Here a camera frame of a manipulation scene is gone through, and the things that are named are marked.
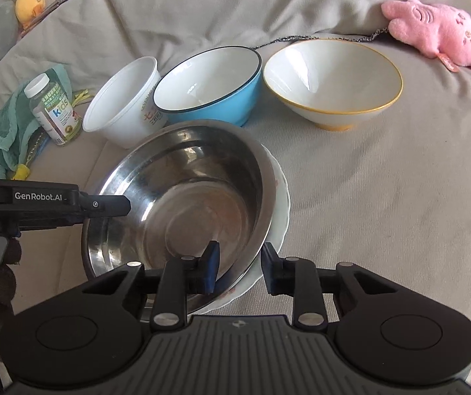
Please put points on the white plate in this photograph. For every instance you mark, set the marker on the white plate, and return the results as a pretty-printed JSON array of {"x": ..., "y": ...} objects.
[{"x": 278, "y": 210}]

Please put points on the white bowl with yellow rim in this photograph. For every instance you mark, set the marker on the white bowl with yellow rim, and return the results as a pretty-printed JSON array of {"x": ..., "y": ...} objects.
[{"x": 334, "y": 78}]

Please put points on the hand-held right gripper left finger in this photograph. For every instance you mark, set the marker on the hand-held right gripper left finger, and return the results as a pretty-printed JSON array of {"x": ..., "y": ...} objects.
[{"x": 211, "y": 269}]

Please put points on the clear vitamin bottle white cap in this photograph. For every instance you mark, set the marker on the clear vitamin bottle white cap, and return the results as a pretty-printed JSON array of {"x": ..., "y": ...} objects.
[{"x": 54, "y": 109}]

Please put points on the stainless steel bowl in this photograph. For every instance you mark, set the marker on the stainless steel bowl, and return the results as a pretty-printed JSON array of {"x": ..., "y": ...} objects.
[{"x": 186, "y": 205}]

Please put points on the person's left hand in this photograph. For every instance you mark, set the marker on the person's left hand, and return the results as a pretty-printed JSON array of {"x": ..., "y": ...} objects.
[{"x": 3, "y": 284}]

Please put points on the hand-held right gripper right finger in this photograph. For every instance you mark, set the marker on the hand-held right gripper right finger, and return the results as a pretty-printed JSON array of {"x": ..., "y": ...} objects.
[{"x": 269, "y": 273}]

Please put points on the green towel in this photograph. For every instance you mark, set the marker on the green towel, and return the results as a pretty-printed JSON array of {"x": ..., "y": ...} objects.
[{"x": 1, "y": 131}]

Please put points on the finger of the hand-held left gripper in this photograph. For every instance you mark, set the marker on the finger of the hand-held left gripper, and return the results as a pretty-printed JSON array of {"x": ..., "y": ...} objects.
[{"x": 105, "y": 206}]

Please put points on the white plastic bowl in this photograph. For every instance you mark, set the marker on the white plastic bowl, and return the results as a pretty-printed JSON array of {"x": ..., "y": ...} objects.
[{"x": 124, "y": 103}]

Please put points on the blue bowl with black rim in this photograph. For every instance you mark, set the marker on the blue bowl with black rim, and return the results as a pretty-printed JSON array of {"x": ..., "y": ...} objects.
[{"x": 206, "y": 86}]

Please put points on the pink plush toy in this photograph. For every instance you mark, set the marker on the pink plush toy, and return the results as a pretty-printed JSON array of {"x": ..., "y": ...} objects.
[{"x": 437, "y": 28}]

